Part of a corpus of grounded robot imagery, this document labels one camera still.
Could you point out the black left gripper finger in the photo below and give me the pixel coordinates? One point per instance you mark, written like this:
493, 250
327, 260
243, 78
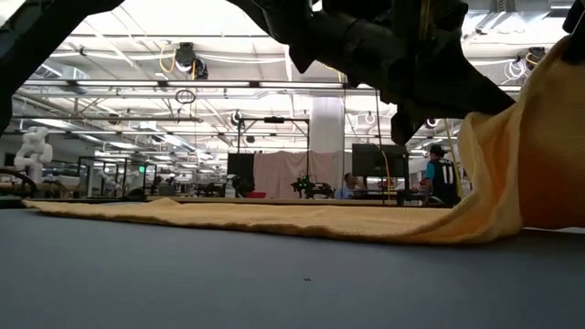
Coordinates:
466, 91
407, 123

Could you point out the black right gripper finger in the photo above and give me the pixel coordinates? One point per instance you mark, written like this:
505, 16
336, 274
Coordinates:
578, 45

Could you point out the yellow waffle towel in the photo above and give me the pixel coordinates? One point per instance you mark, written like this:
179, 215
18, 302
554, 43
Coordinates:
320, 221

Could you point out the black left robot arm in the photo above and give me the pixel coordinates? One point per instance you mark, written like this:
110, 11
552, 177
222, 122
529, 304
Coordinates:
27, 50

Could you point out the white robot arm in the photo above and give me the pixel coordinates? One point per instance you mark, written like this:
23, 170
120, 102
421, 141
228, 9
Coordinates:
33, 151

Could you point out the large black monitor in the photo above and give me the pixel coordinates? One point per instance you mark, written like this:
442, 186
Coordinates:
375, 160

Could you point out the person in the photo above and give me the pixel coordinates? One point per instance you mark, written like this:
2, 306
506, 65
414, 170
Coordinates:
442, 176
349, 185

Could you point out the white column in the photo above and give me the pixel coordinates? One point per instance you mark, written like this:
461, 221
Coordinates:
326, 123

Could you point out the small black robot green light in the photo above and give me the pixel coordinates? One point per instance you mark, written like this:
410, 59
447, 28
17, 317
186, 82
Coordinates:
315, 188

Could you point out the pink curtain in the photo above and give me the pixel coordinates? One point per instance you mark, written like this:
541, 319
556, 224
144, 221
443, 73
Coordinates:
279, 171

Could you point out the wooden table board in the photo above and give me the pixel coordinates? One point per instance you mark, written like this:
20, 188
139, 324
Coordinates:
283, 200

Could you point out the red bowl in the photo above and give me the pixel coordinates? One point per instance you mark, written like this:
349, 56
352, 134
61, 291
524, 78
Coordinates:
256, 194

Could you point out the small black monitor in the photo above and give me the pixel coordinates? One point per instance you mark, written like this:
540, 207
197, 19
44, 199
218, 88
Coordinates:
241, 165

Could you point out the dark hoop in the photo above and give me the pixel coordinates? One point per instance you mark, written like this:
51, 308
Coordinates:
34, 185

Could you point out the black stand frame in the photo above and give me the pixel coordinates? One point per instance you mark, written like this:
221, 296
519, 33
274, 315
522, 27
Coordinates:
274, 119

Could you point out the black cage frame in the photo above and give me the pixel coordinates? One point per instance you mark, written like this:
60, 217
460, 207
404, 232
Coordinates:
145, 176

